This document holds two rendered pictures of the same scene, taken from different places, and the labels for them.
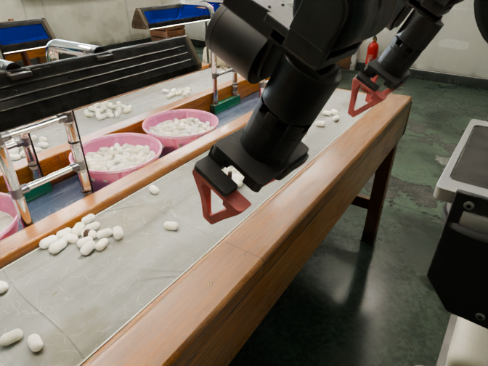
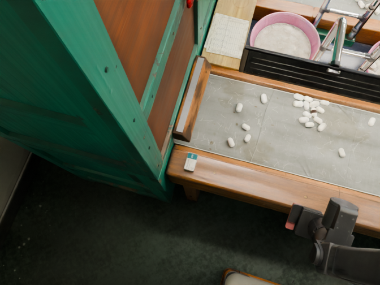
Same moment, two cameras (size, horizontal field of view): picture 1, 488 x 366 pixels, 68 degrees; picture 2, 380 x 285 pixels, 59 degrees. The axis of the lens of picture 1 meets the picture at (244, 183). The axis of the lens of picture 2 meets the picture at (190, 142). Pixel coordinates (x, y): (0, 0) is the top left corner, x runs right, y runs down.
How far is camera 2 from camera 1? 0.67 m
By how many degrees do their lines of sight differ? 57
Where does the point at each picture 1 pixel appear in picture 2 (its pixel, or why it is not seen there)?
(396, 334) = not seen: outside the picture
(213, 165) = (298, 210)
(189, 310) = (286, 194)
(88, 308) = (271, 146)
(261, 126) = (311, 229)
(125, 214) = (340, 119)
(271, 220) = (372, 213)
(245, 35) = (328, 219)
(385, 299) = not seen: outside the picture
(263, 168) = (305, 232)
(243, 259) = not seen: hidden behind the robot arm
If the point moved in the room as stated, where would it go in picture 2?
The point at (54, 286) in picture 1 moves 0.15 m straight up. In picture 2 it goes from (275, 121) to (286, 106)
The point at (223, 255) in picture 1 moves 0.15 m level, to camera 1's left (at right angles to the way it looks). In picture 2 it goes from (328, 195) to (309, 154)
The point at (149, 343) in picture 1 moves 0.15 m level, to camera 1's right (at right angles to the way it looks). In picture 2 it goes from (264, 186) to (281, 229)
